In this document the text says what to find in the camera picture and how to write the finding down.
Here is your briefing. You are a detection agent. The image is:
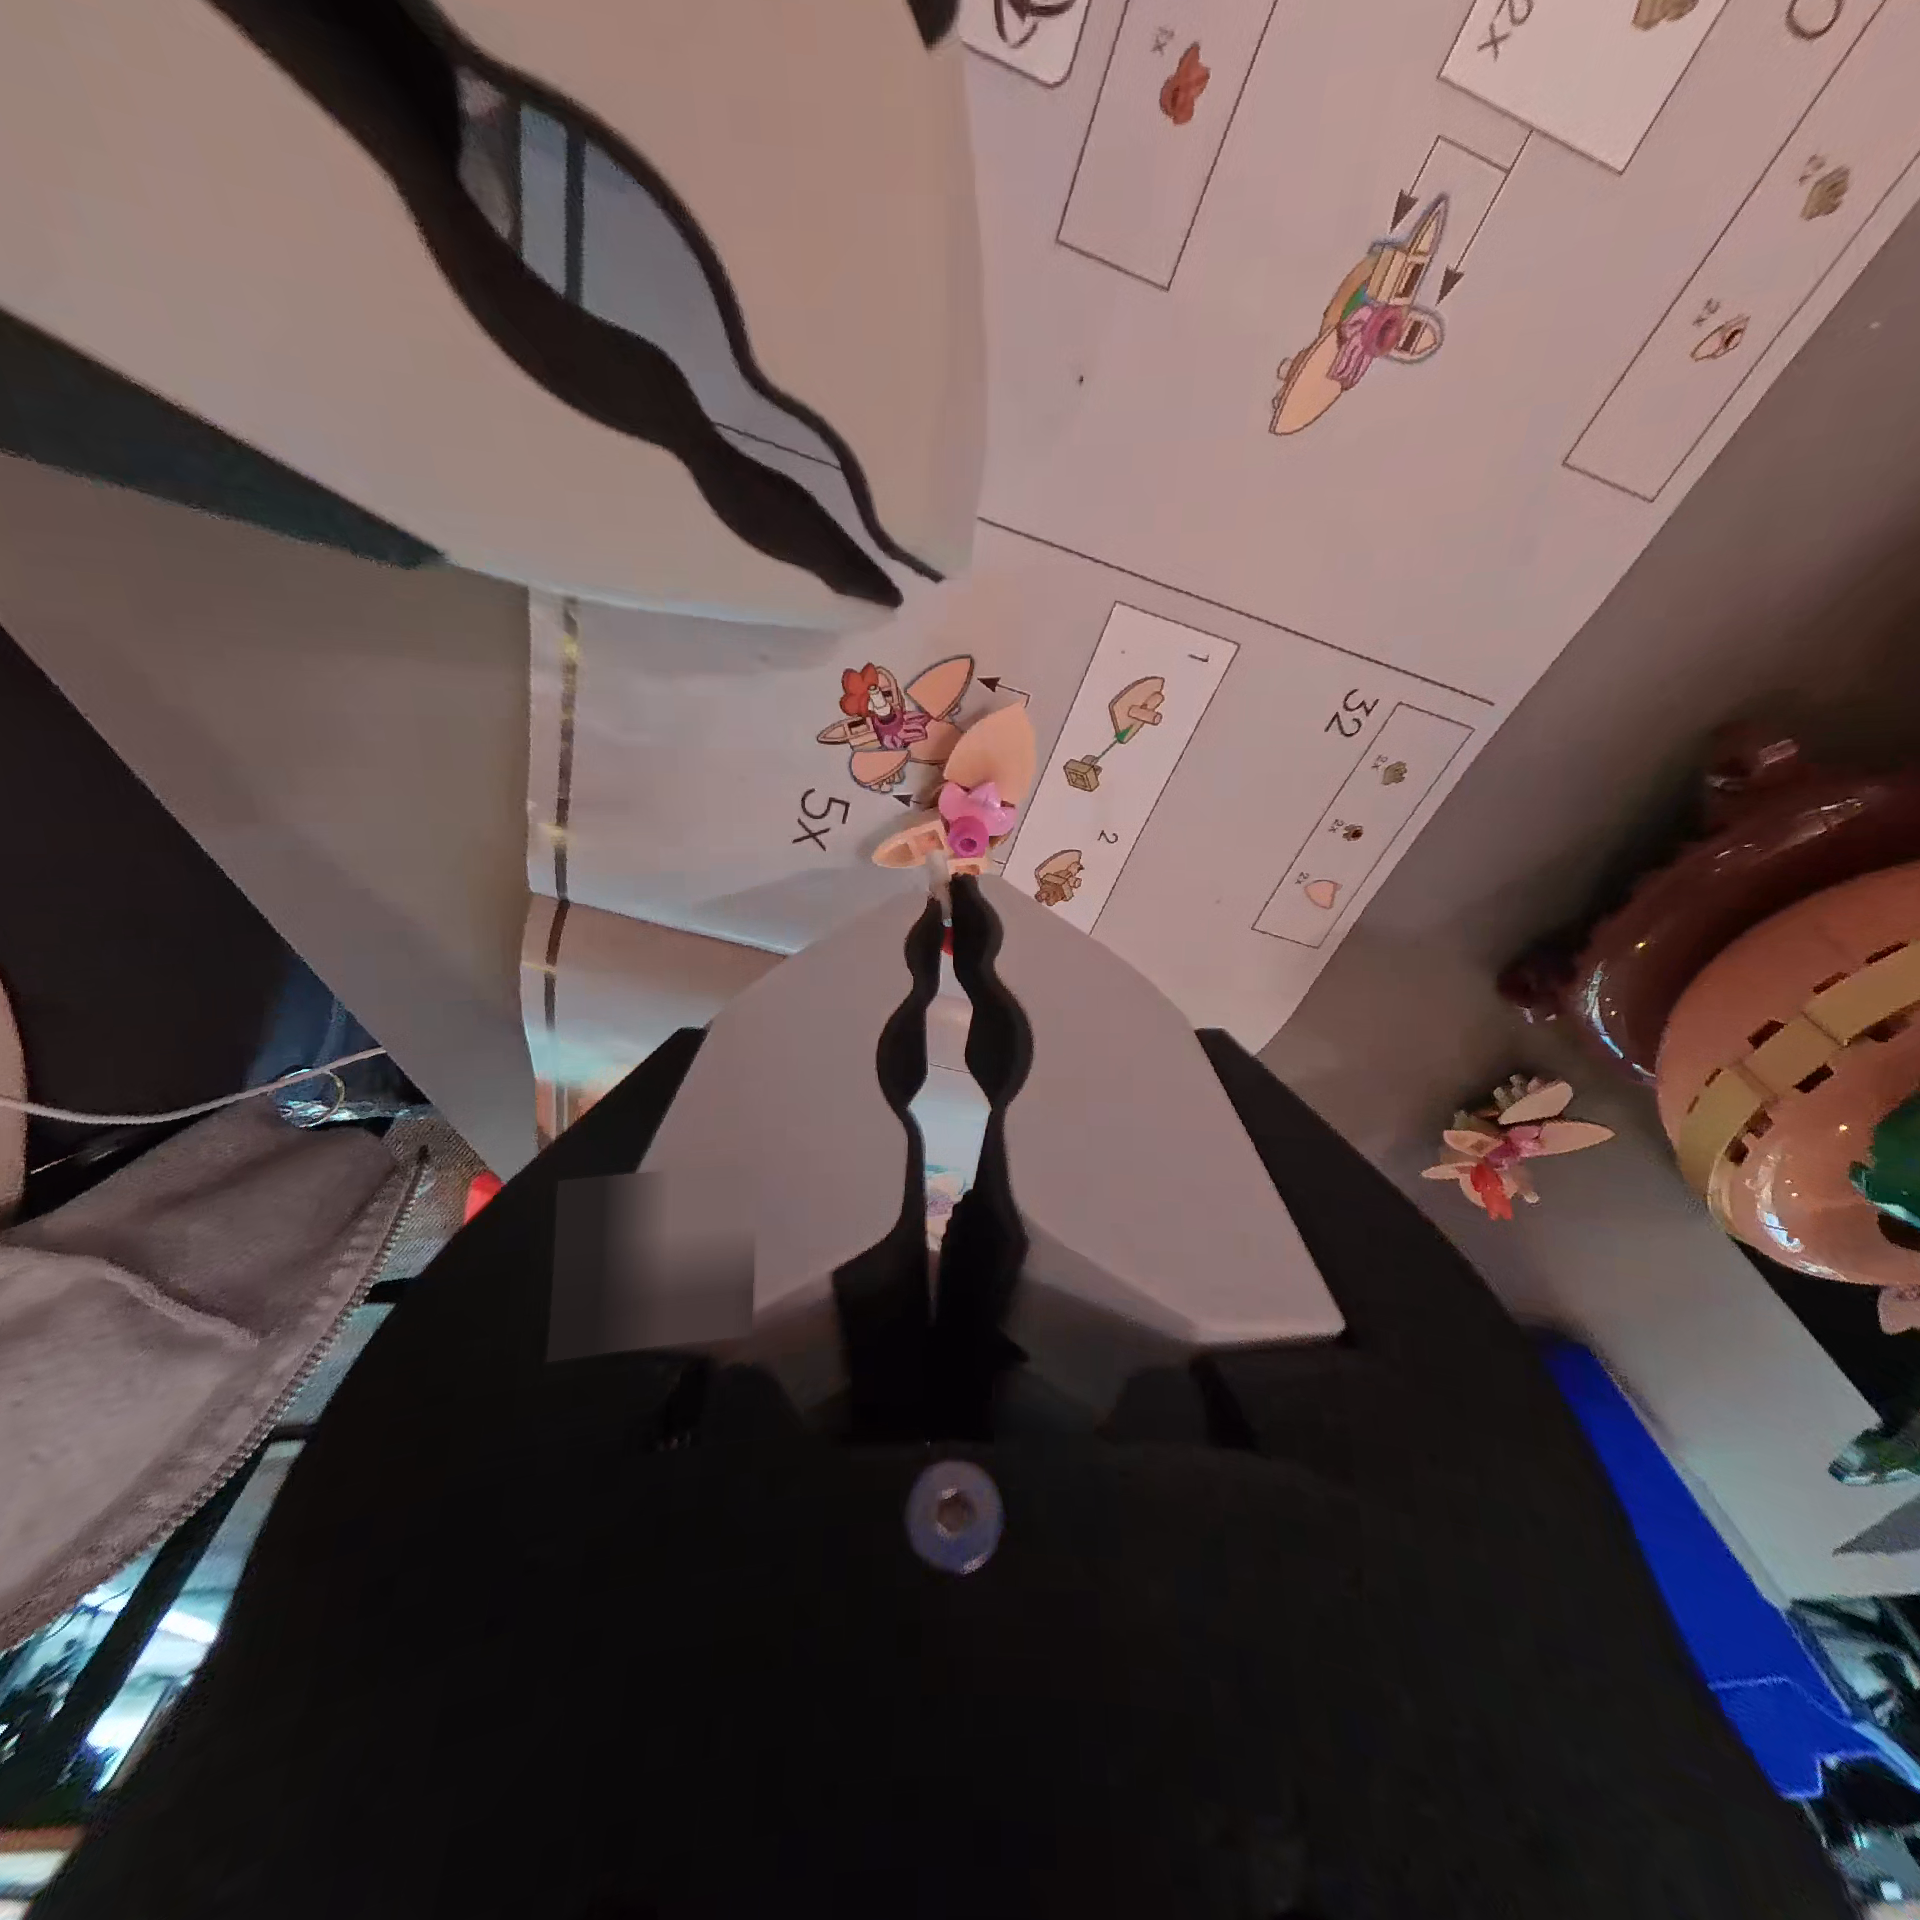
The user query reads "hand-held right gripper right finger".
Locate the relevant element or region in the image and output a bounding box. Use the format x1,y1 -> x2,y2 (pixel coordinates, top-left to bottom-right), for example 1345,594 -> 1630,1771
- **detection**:
950,883 -> 1345,1347

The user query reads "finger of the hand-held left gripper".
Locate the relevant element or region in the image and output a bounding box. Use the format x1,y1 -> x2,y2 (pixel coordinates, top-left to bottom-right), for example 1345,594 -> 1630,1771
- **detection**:
0,0 -> 904,636
427,0 -> 987,587

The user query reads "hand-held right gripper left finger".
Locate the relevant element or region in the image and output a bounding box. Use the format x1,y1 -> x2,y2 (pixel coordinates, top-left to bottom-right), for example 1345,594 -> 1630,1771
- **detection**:
637,886 -> 944,1361

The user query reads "pink brick flower with petals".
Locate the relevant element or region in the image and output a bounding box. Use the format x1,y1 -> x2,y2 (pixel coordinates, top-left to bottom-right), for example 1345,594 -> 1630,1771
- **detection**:
871,701 -> 1040,875

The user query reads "grey desk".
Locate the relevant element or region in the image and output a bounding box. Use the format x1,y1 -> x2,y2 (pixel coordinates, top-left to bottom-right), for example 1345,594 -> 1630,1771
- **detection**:
0,194 -> 1920,1608

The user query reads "small finished brick flower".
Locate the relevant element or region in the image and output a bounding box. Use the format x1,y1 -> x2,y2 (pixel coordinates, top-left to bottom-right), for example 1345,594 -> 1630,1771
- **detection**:
1422,1072 -> 1619,1225

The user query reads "brick building instruction booklet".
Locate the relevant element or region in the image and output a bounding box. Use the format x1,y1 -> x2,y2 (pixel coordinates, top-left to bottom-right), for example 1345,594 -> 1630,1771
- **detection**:
516,0 -> 1920,1187

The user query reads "beige ribbed cushion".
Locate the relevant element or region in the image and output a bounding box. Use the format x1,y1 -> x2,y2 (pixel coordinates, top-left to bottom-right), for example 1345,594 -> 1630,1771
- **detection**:
0,968 -> 35,1217

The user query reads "pink brick flowerpot model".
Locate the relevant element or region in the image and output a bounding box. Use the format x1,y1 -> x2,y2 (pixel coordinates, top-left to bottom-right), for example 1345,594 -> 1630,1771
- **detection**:
1500,720 -> 1920,1488

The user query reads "blue plastic box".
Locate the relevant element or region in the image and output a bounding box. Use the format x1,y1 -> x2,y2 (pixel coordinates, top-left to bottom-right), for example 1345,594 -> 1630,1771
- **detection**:
1543,1340 -> 1884,1801

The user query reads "white cable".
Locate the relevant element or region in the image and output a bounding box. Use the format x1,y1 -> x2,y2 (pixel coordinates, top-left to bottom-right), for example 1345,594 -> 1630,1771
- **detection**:
0,1049 -> 396,1125

